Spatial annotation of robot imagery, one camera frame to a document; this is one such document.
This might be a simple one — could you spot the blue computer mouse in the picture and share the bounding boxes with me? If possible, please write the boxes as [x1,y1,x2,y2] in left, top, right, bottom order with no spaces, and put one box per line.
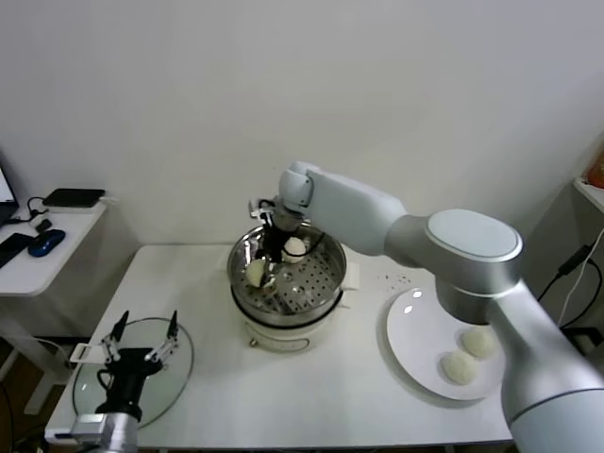
[26,229,66,259]

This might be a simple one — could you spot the glass lid with white handle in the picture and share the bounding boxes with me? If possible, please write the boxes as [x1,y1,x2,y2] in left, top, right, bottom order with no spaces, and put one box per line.
[69,316,195,426]

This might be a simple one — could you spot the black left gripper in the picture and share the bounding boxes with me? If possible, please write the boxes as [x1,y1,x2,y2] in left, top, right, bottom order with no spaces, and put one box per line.
[95,310,181,419]

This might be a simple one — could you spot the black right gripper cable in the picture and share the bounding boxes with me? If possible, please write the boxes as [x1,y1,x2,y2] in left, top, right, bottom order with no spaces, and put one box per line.
[304,231,327,259]

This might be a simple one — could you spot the orange object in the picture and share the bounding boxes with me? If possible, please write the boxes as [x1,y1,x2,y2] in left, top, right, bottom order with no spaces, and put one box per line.
[584,143,604,188]

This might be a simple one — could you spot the white floor cable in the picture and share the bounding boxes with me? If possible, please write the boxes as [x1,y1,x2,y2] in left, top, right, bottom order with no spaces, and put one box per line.
[35,335,76,367]

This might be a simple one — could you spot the black power cable with plug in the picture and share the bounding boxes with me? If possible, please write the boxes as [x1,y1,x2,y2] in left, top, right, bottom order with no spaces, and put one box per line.
[536,243,594,329]

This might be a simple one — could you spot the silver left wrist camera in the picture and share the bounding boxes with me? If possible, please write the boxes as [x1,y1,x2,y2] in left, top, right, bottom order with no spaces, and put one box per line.
[44,413,108,443]

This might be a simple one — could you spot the white side desk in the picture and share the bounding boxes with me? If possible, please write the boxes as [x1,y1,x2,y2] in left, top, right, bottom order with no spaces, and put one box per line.
[0,200,122,416]

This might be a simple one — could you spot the perforated steel steamer basket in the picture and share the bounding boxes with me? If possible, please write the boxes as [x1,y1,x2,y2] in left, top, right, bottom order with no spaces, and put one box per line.
[215,218,362,327]

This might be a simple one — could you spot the flat black drive box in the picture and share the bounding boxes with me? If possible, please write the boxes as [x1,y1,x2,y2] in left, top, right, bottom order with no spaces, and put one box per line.
[42,188,106,209]

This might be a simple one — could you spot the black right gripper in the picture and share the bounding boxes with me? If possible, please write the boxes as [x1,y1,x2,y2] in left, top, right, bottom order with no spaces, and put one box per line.
[254,220,287,294]

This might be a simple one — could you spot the white electric cooker base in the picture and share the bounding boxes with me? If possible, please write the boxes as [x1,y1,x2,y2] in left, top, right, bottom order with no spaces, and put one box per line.
[229,282,358,353]

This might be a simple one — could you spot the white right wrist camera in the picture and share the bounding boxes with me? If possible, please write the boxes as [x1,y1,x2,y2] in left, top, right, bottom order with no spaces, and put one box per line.
[247,197,276,221]

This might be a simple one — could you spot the white steamed baozi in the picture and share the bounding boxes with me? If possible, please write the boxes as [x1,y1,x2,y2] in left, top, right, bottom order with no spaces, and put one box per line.
[460,328,499,359]
[244,261,269,289]
[439,352,479,385]
[281,237,307,264]

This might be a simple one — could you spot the scattered black crumbs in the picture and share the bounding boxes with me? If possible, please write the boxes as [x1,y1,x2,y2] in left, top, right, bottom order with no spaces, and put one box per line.
[379,272,411,290]

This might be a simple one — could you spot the white hanging cable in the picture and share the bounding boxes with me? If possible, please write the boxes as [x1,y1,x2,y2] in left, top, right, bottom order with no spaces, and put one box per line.
[561,257,604,327]

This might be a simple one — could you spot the large white plate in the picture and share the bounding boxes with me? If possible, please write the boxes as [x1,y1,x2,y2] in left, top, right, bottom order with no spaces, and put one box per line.
[385,286,509,402]

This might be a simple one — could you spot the black desk cable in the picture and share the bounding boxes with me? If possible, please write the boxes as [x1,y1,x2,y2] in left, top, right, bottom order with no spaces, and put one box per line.
[26,196,53,223]

